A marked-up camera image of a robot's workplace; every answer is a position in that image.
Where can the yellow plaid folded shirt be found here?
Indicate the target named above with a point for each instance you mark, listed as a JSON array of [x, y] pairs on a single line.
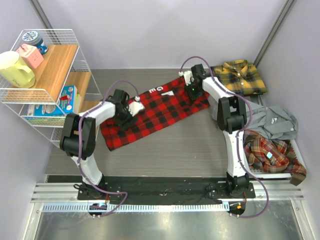
[[241, 77]]

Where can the white wire shelf rack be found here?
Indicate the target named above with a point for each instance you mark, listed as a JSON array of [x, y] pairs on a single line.
[[64, 64]]

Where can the blue round tin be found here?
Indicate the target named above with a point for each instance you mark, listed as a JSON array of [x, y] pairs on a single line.
[[34, 39]]

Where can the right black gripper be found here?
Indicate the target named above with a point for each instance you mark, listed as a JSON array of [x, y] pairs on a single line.
[[192, 96]]

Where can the pink cube box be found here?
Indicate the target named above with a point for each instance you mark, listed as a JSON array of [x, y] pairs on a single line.
[[31, 55]]

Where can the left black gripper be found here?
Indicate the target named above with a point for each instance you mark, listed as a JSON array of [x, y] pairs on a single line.
[[124, 125]]

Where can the red black plaid shirt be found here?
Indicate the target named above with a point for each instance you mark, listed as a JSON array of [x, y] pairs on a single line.
[[164, 106]]

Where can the yellow mug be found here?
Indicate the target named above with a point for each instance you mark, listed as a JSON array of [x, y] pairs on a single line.
[[14, 69]]

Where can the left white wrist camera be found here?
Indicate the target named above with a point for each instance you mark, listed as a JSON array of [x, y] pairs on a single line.
[[135, 106]]

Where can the orange plaid shirt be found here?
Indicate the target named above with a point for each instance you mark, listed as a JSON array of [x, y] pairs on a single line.
[[272, 156]]

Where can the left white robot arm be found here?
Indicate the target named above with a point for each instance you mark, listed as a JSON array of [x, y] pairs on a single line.
[[78, 138]]

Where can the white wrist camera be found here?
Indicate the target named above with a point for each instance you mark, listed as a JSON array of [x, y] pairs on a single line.
[[188, 76], [135, 106]]

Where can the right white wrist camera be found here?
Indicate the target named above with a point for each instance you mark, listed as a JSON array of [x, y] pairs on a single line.
[[188, 76]]

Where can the grey long sleeve shirt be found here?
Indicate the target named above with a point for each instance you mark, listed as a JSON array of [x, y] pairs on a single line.
[[272, 123]]

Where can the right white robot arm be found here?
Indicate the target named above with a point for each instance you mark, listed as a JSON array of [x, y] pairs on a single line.
[[231, 118]]

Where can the blue product box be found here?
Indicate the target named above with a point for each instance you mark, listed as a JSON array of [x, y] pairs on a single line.
[[65, 105]]

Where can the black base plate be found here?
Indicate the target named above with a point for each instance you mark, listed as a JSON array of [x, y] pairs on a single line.
[[174, 190]]

